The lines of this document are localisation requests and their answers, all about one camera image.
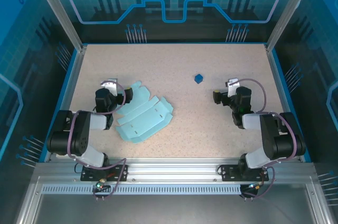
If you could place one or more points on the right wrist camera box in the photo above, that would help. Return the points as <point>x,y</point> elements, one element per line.
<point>233,85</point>

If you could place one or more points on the aluminium table side rail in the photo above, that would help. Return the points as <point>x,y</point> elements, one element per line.
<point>280,86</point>
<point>67,97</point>

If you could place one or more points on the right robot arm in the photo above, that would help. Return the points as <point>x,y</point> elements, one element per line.
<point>272,139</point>

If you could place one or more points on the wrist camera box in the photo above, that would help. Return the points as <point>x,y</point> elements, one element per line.
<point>110,85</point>
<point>233,85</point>

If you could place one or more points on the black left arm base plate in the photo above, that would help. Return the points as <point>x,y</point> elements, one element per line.
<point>118,172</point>

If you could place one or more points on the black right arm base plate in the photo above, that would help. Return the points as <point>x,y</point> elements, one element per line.
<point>229,172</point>

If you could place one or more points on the aluminium mounting rail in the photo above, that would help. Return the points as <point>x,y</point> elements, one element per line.
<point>171,168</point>

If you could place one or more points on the small dark blue cube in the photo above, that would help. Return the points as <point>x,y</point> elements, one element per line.
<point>198,79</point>

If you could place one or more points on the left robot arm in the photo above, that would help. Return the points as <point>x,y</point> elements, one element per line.
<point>79,139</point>

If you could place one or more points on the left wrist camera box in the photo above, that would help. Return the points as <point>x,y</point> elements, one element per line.
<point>110,85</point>

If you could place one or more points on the aluminium frame post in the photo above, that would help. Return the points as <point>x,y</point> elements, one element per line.
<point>287,12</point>
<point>60,15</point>

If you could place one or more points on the light blue paper box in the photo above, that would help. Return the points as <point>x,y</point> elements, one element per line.
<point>145,115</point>

